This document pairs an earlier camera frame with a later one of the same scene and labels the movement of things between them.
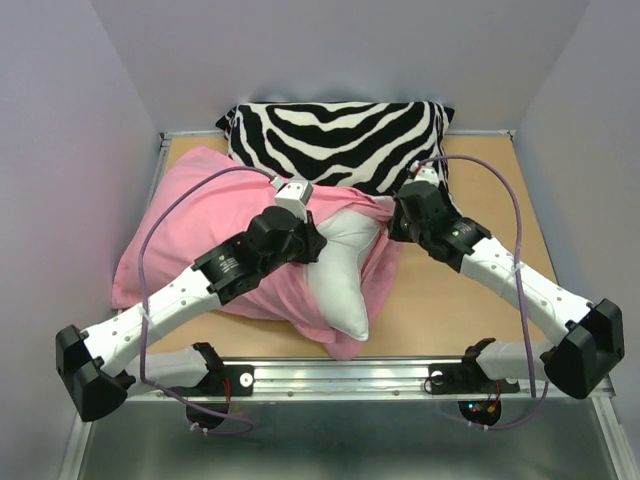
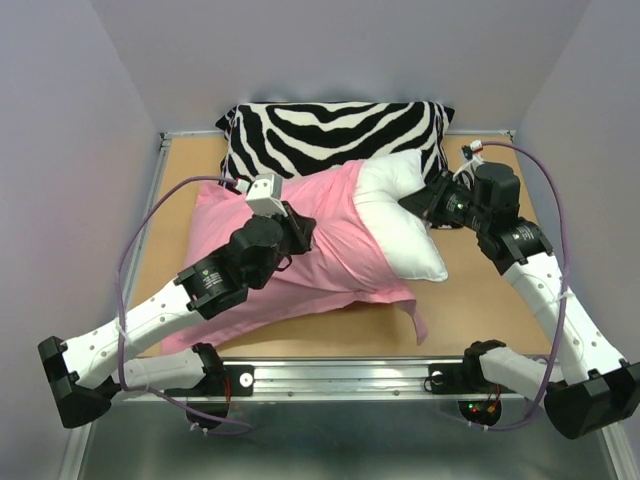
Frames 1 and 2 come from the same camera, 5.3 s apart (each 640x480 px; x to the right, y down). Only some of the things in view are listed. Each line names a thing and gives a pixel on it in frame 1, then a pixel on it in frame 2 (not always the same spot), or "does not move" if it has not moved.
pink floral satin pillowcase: [173, 207] to [351, 259]
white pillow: [333, 277] to [380, 182]
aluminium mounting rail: [351, 378] does not move
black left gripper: [313, 241] does not move
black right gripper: [396, 230] to [429, 198]
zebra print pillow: [368, 144] does not move
